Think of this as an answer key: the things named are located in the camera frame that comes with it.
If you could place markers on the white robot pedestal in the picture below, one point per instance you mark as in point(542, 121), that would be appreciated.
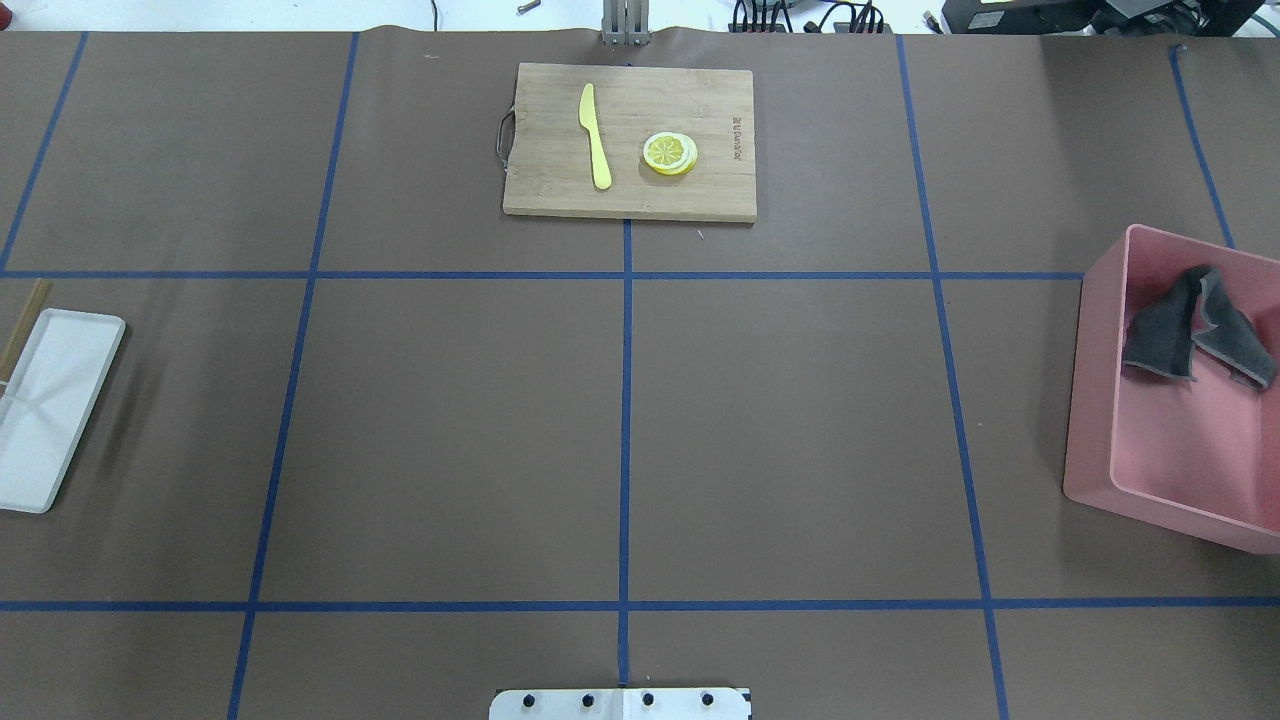
point(623, 703)

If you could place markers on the yellow lemon slice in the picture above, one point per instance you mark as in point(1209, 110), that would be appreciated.
point(670, 153)

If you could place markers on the grey cloth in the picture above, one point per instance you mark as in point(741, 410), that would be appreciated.
point(1195, 315)

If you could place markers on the aluminium frame post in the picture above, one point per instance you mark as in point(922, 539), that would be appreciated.
point(626, 23)

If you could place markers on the black monitor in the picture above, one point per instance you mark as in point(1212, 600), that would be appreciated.
point(1105, 18)

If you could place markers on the wooden rod far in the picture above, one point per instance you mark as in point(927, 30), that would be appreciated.
point(23, 329)

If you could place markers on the wooden cutting board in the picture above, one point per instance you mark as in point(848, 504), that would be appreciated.
point(548, 163)

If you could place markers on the white rectangular tray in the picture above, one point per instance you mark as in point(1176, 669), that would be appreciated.
point(48, 402)

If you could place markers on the yellow plastic knife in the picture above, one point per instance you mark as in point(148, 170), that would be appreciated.
point(600, 169)

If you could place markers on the pink plastic bin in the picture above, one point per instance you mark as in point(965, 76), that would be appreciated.
point(1197, 455)

